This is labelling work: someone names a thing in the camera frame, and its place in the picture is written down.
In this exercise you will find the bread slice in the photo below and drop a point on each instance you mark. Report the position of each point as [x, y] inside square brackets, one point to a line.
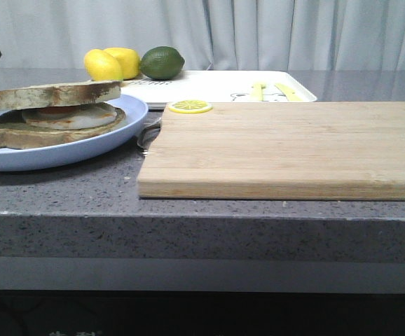
[15, 133]
[60, 94]

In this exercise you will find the light blue plate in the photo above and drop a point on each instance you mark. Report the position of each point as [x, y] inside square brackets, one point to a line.
[12, 160]

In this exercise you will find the white bear tray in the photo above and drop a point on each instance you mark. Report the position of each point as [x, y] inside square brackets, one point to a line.
[211, 86]

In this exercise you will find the grey curtain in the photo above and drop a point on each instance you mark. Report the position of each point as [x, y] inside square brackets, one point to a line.
[221, 35]

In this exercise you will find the fried egg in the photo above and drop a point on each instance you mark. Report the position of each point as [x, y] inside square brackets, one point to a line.
[70, 117]

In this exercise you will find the front yellow lemon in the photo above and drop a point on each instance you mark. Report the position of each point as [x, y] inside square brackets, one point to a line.
[101, 66]

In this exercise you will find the yellow lemon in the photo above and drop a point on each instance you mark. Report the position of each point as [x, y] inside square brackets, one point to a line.
[101, 66]
[129, 60]

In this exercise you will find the rear yellow lemon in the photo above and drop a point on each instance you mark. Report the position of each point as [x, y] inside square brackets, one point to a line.
[129, 60]

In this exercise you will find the green lime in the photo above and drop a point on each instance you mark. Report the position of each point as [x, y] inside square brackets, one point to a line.
[162, 63]

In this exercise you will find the lemon slice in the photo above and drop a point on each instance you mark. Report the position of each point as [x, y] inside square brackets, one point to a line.
[190, 106]

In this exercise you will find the yellow plastic fork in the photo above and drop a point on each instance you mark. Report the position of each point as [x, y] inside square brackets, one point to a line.
[256, 94]

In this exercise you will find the yellow plastic knife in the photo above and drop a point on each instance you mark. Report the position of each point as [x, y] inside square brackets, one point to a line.
[287, 93]

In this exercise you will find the wooden cutting board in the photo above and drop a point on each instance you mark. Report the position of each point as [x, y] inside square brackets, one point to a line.
[280, 151]

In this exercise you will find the metal cutting board handle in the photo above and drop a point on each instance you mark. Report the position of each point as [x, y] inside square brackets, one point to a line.
[148, 134]

